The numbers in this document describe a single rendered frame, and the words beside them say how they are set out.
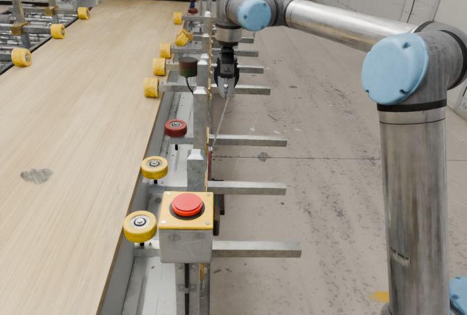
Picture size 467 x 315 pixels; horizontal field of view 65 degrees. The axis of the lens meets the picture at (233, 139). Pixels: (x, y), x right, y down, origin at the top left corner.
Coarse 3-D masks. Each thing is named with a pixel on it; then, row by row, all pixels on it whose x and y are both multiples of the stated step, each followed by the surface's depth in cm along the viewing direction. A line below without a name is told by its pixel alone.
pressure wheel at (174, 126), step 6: (174, 120) 135; (180, 120) 135; (168, 126) 131; (174, 126) 132; (180, 126) 132; (186, 126) 132; (168, 132) 130; (174, 132) 130; (180, 132) 130; (186, 132) 134
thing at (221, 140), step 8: (184, 136) 134; (192, 136) 135; (224, 136) 136; (232, 136) 136; (240, 136) 137; (248, 136) 137; (256, 136) 137; (264, 136) 138; (272, 136) 138; (280, 136) 138; (176, 144) 136; (192, 144) 136; (208, 144) 136; (216, 144) 136; (224, 144) 136; (232, 144) 136; (240, 144) 136; (248, 144) 137; (256, 144) 137; (264, 144) 137; (272, 144) 137; (280, 144) 137
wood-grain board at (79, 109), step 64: (64, 64) 179; (128, 64) 184; (0, 128) 124; (64, 128) 127; (128, 128) 129; (0, 192) 97; (64, 192) 98; (128, 192) 100; (0, 256) 79; (64, 256) 80
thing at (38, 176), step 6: (42, 168) 104; (48, 168) 104; (24, 174) 102; (30, 174) 103; (36, 174) 102; (42, 174) 103; (48, 174) 104; (30, 180) 101; (36, 180) 101; (42, 180) 101
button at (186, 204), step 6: (174, 198) 49; (180, 198) 48; (186, 198) 49; (192, 198) 49; (198, 198) 49; (174, 204) 47; (180, 204) 47; (186, 204) 47; (192, 204) 48; (198, 204) 48; (174, 210) 47; (180, 210) 47; (186, 210) 47; (192, 210) 47; (198, 210) 47
